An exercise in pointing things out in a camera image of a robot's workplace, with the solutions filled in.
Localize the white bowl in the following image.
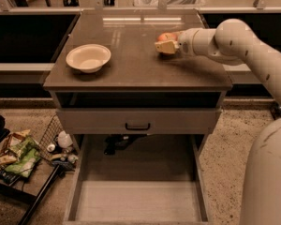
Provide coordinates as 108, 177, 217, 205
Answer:
66, 44, 111, 73

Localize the open lower drawer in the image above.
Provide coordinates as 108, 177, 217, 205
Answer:
63, 135, 213, 225

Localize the grey drawer cabinet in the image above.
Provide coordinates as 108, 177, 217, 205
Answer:
44, 8, 231, 149

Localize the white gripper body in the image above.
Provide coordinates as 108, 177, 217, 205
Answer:
177, 28, 216, 56

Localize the wire basket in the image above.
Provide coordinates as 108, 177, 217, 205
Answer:
270, 101, 281, 120
39, 115, 78, 171

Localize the brown snack bag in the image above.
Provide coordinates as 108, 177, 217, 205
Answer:
0, 129, 30, 166

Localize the red apple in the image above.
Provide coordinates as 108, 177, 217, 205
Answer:
157, 33, 177, 41

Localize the wire basket left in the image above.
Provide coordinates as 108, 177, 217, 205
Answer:
39, 115, 78, 171

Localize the upper drawer with black handle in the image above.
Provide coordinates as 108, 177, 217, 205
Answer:
56, 108, 221, 134

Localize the white bottle in basket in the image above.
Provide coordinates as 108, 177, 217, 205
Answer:
57, 130, 73, 148

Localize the green snack bag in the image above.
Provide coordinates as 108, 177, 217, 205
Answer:
5, 136, 40, 178

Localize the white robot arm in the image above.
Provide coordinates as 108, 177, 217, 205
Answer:
155, 19, 281, 225

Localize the wire basket right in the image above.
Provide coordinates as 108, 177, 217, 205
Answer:
270, 101, 281, 120

